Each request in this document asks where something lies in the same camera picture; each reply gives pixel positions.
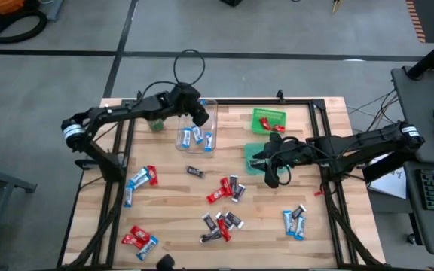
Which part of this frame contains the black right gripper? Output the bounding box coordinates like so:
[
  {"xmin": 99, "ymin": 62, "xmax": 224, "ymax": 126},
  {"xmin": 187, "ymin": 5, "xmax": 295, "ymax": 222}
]
[{"xmin": 253, "ymin": 133, "xmax": 312, "ymax": 175}]

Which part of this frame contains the teal plastic container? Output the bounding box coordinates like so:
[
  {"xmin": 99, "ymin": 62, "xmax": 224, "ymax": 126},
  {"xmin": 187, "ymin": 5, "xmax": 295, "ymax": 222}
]
[{"xmin": 243, "ymin": 142, "xmax": 292, "ymax": 176}]

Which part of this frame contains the green Sprite can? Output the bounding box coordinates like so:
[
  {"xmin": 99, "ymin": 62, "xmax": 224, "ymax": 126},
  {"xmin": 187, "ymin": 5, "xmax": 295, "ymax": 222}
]
[{"xmin": 148, "ymin": 118, "xmax": 165, "ymax": 132}]

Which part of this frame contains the small green mesh basket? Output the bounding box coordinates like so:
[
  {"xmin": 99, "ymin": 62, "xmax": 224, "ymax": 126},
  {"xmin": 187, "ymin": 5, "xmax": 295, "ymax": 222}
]
[{"xmin": 250, "ymin": 108, "xmax": 288, "ymax": 136}]

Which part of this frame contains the clear plastic bin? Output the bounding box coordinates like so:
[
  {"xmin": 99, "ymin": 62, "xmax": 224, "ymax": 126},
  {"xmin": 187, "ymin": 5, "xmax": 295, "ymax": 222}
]
[{"xmin": 174, "ymin": 98, "xmax": 219, "ymax": 155}]

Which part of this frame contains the white paper sheet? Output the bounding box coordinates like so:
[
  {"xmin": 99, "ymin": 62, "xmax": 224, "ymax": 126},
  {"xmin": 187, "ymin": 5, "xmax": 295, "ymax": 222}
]
[{"xmin": 368, "ymin": 152, "xmax": 408, "ymax": 200}]

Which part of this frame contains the black stand pole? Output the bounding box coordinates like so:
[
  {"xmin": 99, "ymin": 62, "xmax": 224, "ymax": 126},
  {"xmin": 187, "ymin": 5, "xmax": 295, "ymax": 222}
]
[{"xmin": 406, "ymin": 29, "xmax": 434, "ymax": 81}]

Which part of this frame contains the grey metal table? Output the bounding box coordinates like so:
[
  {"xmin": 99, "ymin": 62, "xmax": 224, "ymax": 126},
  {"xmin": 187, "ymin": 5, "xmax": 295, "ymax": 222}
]
[{"xmin": 0, "ymin": 150, "xmax": 38, "ymax": 271}]

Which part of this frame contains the orange shop vacuum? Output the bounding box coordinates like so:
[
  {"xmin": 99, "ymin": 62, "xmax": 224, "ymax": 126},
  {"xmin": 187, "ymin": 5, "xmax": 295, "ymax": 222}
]
[{"xmin": 0, "ymin": 0, "xmax": 41, "ymax": 23}]

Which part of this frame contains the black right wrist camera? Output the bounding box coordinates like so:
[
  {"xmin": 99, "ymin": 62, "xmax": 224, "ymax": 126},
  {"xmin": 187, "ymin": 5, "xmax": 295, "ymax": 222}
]
[{"xmin": 264, "ymin": 168, "xmax": 281, "ymax": 189}]

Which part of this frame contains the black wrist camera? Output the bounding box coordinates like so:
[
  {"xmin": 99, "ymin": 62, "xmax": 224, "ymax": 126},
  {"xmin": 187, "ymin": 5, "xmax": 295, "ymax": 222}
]
[
  {"xmin": 192, "ymin": 104, "xmax": 211, "ymax": 128},
  {"xmin": 264, "ymin": 168, "xmax": 281, "ymax": 189}
]

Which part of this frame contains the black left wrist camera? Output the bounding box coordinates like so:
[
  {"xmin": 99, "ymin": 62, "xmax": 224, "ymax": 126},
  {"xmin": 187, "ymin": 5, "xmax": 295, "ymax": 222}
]
[{"xmin": 192, "ymin": 104, "xmax": 211, "ymax": 128}]

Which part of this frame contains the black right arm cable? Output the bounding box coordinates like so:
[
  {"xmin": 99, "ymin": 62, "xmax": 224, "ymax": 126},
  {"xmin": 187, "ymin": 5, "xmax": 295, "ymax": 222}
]
[{"xmin": 277, "ymin": 135, "xmax": 298, "ymax": 186}]

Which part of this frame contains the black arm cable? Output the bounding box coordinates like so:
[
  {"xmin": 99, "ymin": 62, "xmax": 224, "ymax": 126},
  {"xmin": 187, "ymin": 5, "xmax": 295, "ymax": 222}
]
[
  {"xmin": 137, "ymin": 48, "xmax": 206, "ymax": 106},
  {"xmin": 277, "ymin": 135, "xmax": 298, "ymax": 186}
]

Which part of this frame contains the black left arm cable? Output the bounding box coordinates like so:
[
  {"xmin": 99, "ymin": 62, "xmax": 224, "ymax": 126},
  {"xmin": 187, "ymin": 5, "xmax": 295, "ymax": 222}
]
[{"xmin": 137, "ymin": 48, "xmax": 206, "ymax": 106}]

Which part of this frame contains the black vacuum hose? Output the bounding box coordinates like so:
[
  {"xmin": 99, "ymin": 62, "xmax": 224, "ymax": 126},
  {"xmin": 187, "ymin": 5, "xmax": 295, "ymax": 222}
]
[{"xmin": 0, "ymin": 9, "xmax": 48, "ymax": 44}]

